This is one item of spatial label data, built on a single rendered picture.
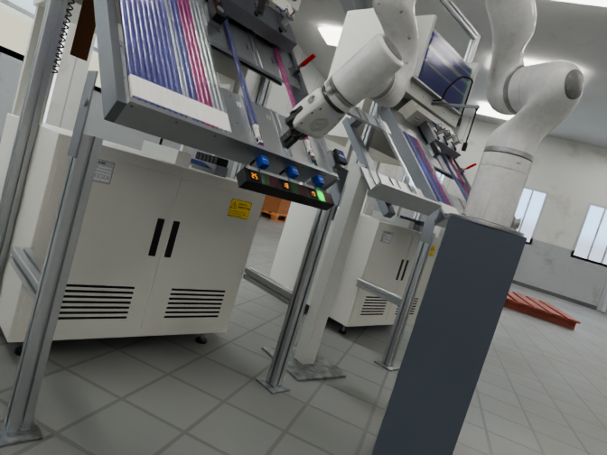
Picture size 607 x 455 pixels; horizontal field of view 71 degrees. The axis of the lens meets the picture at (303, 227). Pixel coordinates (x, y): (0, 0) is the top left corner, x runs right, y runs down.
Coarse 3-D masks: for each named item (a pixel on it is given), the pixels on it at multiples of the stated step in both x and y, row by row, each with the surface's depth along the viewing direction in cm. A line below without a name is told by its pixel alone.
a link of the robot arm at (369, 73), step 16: (368, 48) 85; (384, 48) 83; (352, 64) 87; (368, 64) 85; (384, 64) 84; (400, 64) 85; (336, 80) 90; (352, 80) 88; (368, 80) 87; (384, 80) 88; (352, 96) 90; (368, 96) 91
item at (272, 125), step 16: (128, 96) 87; (224, 96) 112; (240, 96) 118; (240, 112) 114; (256, 112) 119; (272, 112) 125; (240, 128) 110; (272, 128) 121; (288, 128) 128; (272, 144) 117; (304, 144) 130; (320, 144) 138; (304, 160) 126; (320, 160) 132
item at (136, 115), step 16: (128, 112) 86; (144, 112) 87; (160, 112) 88; (144, 128) 91; (160, 128) 92; (176, 128) 93; (192, 128) 95; (208, 128) 96; (192, 144) 100; (208, 144) 101; (224, 144) 103; (240, 144) 104; (256, 144) 107; (240, 160) 110; (272, 160) 114; (288, 160) 116; (304, 176) 125; (336, 176) 130
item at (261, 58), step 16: (208, 32) 122; (224, 32) 128; (240, 32) 136; (224, 48) 124; (240, 48) 131; (256, 48) 139; (240, 64) 136; (256, 64) 133; (272, 64) 141; (288, 64) 151; (272, 80) 146
